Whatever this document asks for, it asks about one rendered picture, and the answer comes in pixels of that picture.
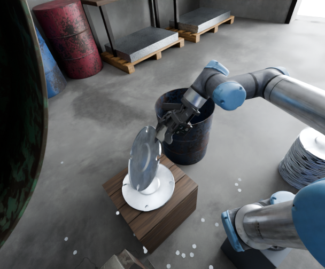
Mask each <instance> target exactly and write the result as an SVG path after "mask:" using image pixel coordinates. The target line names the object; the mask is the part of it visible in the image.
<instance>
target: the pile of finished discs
mask: <svg viewBox="0 0 325 269"><path fill-rule="evenodd" d="M173 192H174V178H173V175H172V173H171V172H170V170H169V169H168V168H167V167H166V166H164V165H162V164H159V167H158V170H157V173H156V175H155V177H154V179H153V181H152V183H151V184H150V186H149V187H148V188H147V189H145V190H143V191H141V192H138V190H137V191H136V190H134V189H133V188H132V186H131V184H130V181H129V175H128V173H127V175H126V176H125V178H124V180H123V187H122V194H123V197H124V199H125V200H126V202H127V203H128V204H129V205H130V206H131V207H132V208H134V209H136V210H139V211H153V210H156V209H159V208H160V207H162V206H163V205H165V203H167V202H168V201H169V199H170V198H171V196H172V194H173Z"/></svg>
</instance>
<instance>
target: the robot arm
mask: <svg viewBox="0 0 325 269"><path fill-rule="evenodd" d="M228 75H229V71H228V69H227V68H226V67H224V66H223V65H222V64H220V63H219V62H217V61H216V60H211V61H210V62H209V63H208V64H207V66H206V67H204V68H203V71H202V72H201V73H200V74H199V76H198V77H197V78H196V80H195V81H194V82H193V83H192V85H191V86H190V87H189V88H188V90H187V91H186V93H185V94H184V95H183V97H182V99H181V101H182V103H183V104H170V103H163V104H162V107H161V109H164V110H165V111H166V112H168V113H167V114H166V115H164V116H163V117H162V118H161V119H160V120H159V122H158V124H157V127H156V131H155V134H154V143H156V142H157V140H160V142H163V141H165V142H167V143H168V144H171V143H172V135H173V134H175V135H178V136H180V137H185V136H186V135H187V133H188V132H189V131H190V130H191V129H192V126H191V123H190V121H191V119H192V118H193V117H194V116H195V115H196V116H199V115H200V112H199V111H198V110H199V108H201V106H202V105H203V104H204V103H205V102H206V101H207V99H208V98H209V97H210V98H211V99H212V100H213V101H214V102H215V103H216V104H217V105H218V106H220V107H221V108H222V109H224V110H228V111H230V110H235V109H237V108H238V107H240V106H241V105H242V104H243V102H244V101H245V100H248V99H252V98H256V97H262V98H264V99H265V100H267V101H268V102H270V103H271V104H273V105H275V106H276V107H278V108H280V109H281V110H283V111H285V112H286V113H288V114H290V115H291V116H293V117H295V118H296V119H298V120H300V121H301V122H303V123H305V124H306V125H308V126H310V127H311V128H313V129H314V130H316V131H318V132H319V133H321V134H323V135H324V136H325V91H324V90H321V89H319V88H316V87H314V86H311V85H309V84H306V83H304V82H301V81H299V80H296V79H294V78H291V77H290V74H289V72H288V71H287V70H286V69H285V68H284V67H269V68H266V69H263V70H258V71H255V72H250V73H245V74H240V75H236V76H232V77H227V76H228ZM166 125H167V126H166ZM221 219H222V223H223V226H224V229H225V231H226V234H227V237H228V239H229V241H230V244H231V245H232V247H233V249H234V250H235V251H237V252H240V251H245V250H247V249H251V248H253V249H259V250H264V249H268V250H271V251H281V250H284V249H285V248H293V249H299V250H306V251H309V252H310V253H311V255H312V256H313V257H314V258H315V259H316V260H317V261H318V262H319V263H320V264H321V265H322V266H323V267H324V268H325V178H322V179H319V180H316V181H314V182H312V183H311V184H309V185H308V186H306V187H304V188H302V189H301V190H299V192H298V193H297V194H296V195H294V194H292V193H290V192H286V191H279V192H276V193H274V194H273V195H272V196H271V198H269V199H266V200H263V201H259V202H256V203H252V204H248V205H245V206H242V207H239V208H235V209H232V210H227V211H225V212H223V213H222V214H221Z"/></svg>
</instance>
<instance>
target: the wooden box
mask: <svg viewBox="0 0 325 269"><path fill-rule="evenodd" d="M159 159H160V162H159V163H160V164H162V165H164V166H166V167H167V168H168V169H169V170H170V172H171V173H172V175H173V178H174V192H173V194H172V196H171V198H170V199H169V201H168V202H167V203H165V205H163V206H162V207H160V208H159V209H156V210H153V211H139V210H136V209H134V208H132V207H131V206H130V205H129V204H128V203H127V202H126V200H125V199H124V197H123V194H122V187H123V180H124V178H125V176H126V175H127V173H128V167H126V168H125V169H123V170H122V171H121V172H119V173H118V174H117V175H115V176H114V177H113V178H111V179H110V180H108V181H107V182H106V183H104V184H103V185H102V186H103V188H104V189H105V191H106V192H107V194H108V195H109V197H110V198H111V200H112V201H113V203H114V204H115V206H116V207H117V209H118V210H119V212H120V213H121V215H122V216H123V218H124V219H125V221H126V222H127V224H128V225H129V227H130V228H131V230H132V231H133V232H134V234H135V235H136V237H137V238H138V240H139V241H140V242H141V243H142V245H144V247H145V248H146V250H147V251H148V252H149V253H150V254H152V253H153V252H154V251H155V250H156V249H157V248H158V247H159V246H160V245H161V244H162V243H163V242H164V241H165V240H166V239H167V238H168V237H169V236H170V235H171V234H172V233H173V232H174V231H175V230H176V229H177V228H178V227H179V226H180V225H181V224H182V223H183V222H184V221H185V220H186V219H187V218H188V217H189V216H190V215H191V214H192V213H193V212H194V211H195V210H196V204H197V193H198V184H196V183H195V182H194V181H193V180H192V179H191V178H190V177H189V176H187V175H186V174H185V173H184V172H183V171H182V170H181V169H180V168H179V167H177V166H176V165H175V164H174V163H173V162H172V161H171V160H170V159H168V158H167V157H166V156H165V155H164V154H163V153H162V152H161V155H160V157H159V155H158V156H157V161H158V160H159Z"/></svg>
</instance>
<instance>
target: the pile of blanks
mask: <svg viewBox="0 0 325 269"><path fill-rule="evenodd" d="M278 169H279V172H280V175H281V177H282V178H283V179H284V180H285V181H286V182H287V183H288V184H289V185H290V186H294V188H296V189H298V190H301V189H302V188H304V187H306V186H308V185H309V184H311V183H312V182H314V181H316V180H319V179H322V178H325V161H324V160H322V159H319V158H317V157H316V156H314V155H312V154H311V153H310V152H308V151H307V150H306V148H304V147H303V146H302V144H301V142H300V139H299V135H298V137H297V138H296V140H295V141H294V142H293V144H292V146H291V147H290V149H289V150H288V152H287V153H286V155H285V156H284V158H283V159H282V161H281V163H280V164H279V166H278Z"/></svg>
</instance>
